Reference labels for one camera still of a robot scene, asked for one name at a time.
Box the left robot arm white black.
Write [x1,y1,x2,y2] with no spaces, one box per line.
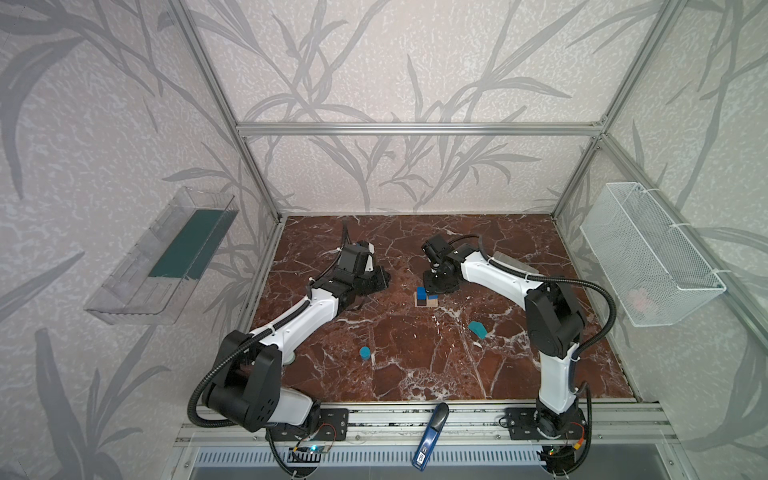
[187,241,391,433]

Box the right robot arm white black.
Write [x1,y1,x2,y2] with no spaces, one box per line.
[422,235,617,428]

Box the grey rectangular sponge block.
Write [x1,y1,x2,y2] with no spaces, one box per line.
[493,252,539,275]

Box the teal triangular roof block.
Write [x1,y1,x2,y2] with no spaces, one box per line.
[468,321,488,339]

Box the blue black handheld scanner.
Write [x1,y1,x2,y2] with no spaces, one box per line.
[411,402,450,471]

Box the pink object in basket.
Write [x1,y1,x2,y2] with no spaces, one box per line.
[627,288,655,312]

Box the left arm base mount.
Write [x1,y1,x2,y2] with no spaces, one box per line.
[267,407,350,442]

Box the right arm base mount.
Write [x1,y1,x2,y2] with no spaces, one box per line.
[499,407,588,442]

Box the clear plastic wall bin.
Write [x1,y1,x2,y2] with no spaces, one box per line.
[84,187,239,325]

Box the white wire mesh basket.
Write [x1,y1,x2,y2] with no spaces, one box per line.
[580,182,727,328]

